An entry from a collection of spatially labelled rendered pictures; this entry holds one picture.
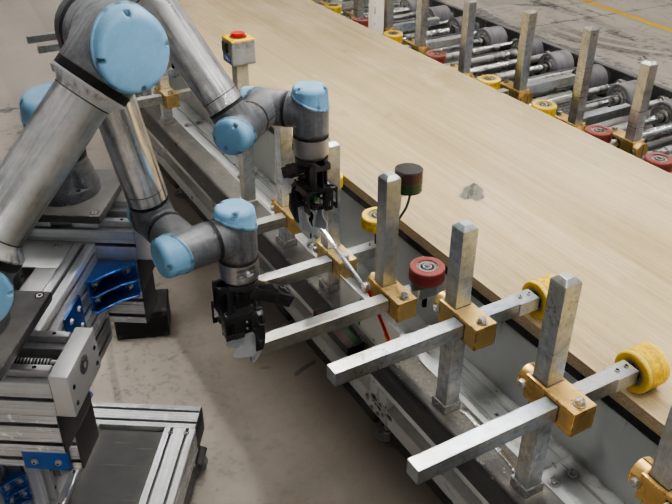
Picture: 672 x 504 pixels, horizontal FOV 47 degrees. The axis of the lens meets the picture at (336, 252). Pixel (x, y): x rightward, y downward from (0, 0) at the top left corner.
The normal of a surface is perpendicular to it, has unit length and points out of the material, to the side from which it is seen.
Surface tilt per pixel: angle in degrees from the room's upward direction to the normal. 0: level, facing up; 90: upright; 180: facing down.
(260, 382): 0
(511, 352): 90
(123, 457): 0
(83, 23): 46
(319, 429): 0
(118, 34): 85
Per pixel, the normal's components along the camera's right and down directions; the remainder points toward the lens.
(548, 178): 0.00, -0.84
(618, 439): -0.87, 0.26
